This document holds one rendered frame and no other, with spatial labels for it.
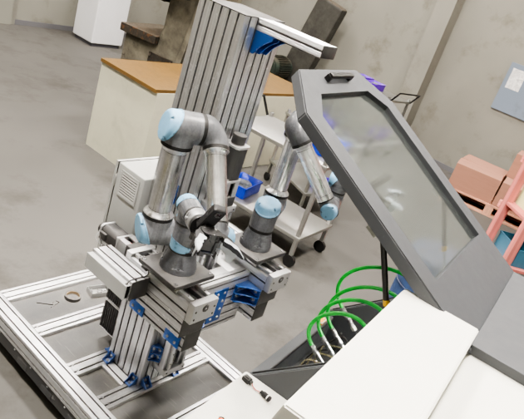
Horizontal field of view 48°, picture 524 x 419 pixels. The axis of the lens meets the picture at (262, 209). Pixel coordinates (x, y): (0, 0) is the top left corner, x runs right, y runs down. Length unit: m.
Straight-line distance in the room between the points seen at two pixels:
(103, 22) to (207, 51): 7.98
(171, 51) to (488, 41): 4.93
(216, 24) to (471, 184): 6.48
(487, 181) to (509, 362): 6.78
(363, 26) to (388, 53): 0.68
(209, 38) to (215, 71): 0.13
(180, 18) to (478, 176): 4.39
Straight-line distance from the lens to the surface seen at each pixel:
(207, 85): 2.36
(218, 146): 2.08
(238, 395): 1.98
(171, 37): 7.31
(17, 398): 3.21
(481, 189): 8.45
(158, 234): 2.21
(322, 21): 10.46
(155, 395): 3.03
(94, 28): 10.24
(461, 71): 9.93
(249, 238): 2.67
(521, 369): 1.74
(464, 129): 9.88
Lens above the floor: 2.26
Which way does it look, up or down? 23 degrees down
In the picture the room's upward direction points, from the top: 19 degrees clockwise
